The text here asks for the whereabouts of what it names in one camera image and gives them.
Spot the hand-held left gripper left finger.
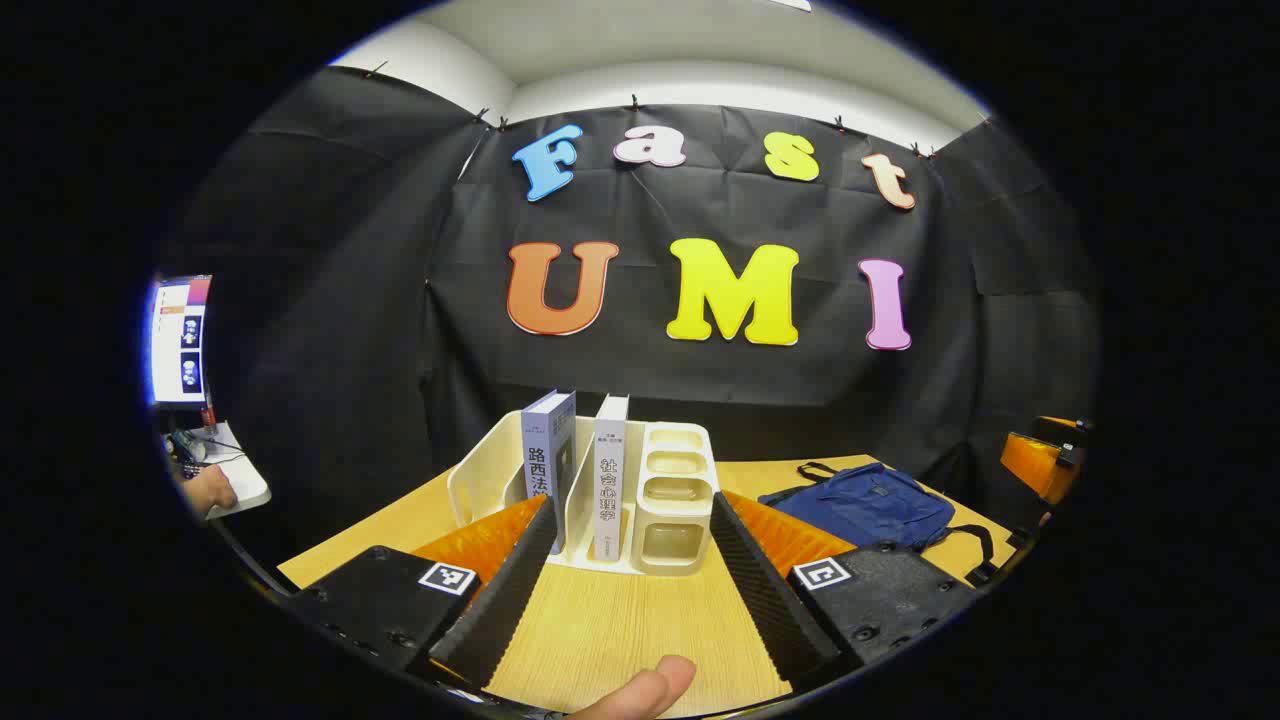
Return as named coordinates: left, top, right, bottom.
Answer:
left=290, top=493, right=559, bottom=691

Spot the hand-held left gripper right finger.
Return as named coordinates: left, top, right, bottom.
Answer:
left=708, top=488, right=978, bottom=693

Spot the white plastic bookshelf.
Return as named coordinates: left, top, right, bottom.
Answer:
left=447, top=400, right=721, bottom=577

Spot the blue schoolbag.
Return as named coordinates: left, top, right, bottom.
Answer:
left=757, top=460, right=998, bottom=588

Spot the grey-purple cover book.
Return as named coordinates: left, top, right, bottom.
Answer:
left=521, top=390, right=577, bottom=556

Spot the white cover book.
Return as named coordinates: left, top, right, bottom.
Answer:
left=593, top=394, right=631, bottom=563

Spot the white side table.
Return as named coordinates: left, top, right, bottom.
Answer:
left=165, top=420, right=273, bottom=521

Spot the computer monitor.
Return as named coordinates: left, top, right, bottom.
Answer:
left=150, top=275, right=213, bottom=409

